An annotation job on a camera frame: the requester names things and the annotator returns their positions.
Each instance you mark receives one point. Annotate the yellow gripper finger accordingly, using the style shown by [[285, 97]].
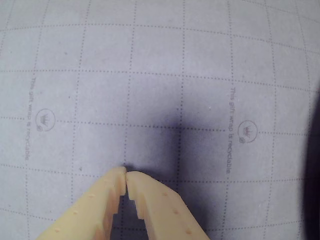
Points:
[[85, 212], [162, 210]]

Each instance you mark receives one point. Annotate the grey gridded gift wrap sheet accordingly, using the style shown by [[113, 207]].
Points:
[[100, 75]]

